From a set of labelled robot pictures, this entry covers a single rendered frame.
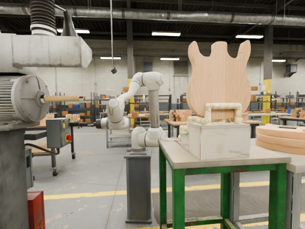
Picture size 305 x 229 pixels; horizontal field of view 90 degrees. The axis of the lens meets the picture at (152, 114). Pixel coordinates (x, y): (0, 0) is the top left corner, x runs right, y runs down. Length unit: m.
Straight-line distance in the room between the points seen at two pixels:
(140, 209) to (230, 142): 1.27
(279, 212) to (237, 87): 0.69
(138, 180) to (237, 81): 1.28
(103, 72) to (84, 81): 1.56
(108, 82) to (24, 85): 11.35
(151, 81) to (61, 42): 0.84
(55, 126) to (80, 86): 11.54
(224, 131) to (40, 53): 0.94
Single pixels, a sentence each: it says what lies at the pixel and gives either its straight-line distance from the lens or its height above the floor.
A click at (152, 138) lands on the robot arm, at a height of 0.88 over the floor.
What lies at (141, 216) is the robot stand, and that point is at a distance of 1.91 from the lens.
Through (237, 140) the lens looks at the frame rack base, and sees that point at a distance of 0.89.
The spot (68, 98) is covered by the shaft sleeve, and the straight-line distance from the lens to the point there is 0.97.
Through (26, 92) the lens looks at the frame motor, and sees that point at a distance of 0.98.
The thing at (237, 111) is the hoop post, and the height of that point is 1.17.
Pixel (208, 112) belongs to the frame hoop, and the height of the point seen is 1.16.
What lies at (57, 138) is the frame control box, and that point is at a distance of 1.25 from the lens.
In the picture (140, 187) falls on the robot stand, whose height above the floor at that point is 0.37.
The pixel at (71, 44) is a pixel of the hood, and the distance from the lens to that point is 0.86.
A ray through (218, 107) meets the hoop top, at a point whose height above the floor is 1.19.
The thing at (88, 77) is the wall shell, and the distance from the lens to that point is 12.65.
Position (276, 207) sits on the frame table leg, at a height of 0.66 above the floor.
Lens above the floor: 1.20
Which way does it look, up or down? 3 degrees down
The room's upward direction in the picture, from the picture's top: 1 degrees counter-clockwise
